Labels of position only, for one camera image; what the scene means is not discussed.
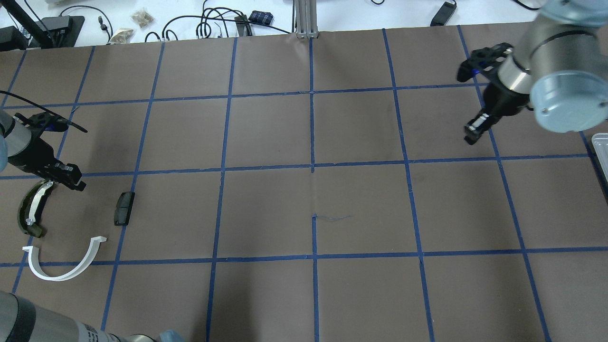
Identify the aluminium frame post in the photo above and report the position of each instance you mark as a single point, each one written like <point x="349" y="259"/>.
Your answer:
<point x="306" y="26"/>

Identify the white curved plastic part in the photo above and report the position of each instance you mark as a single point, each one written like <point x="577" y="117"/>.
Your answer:
<point x="36" y="267"/>

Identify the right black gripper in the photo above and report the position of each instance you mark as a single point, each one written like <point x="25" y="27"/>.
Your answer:
<point x="506" y="101"/>

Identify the small black brake pad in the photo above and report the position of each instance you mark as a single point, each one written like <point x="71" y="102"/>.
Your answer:
<point x="123" y="209"/>

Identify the silver metal tray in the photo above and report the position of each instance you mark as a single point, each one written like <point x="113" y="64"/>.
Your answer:
<point x="599" y="142"/>

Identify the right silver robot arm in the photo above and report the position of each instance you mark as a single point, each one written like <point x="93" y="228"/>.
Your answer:
<point x="557" y="68"/>

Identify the dark green brake shoe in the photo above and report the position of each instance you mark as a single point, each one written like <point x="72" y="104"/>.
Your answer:
<point x="30" y="209"/>

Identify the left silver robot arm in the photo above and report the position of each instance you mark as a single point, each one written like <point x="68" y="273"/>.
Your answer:
<point x="23" y="147"/>

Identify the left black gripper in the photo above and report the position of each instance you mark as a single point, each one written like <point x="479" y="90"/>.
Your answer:
<point x="34" y="156"/>

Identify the black power adapter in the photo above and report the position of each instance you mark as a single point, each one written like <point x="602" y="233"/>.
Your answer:
<point x="444" y="13"/>

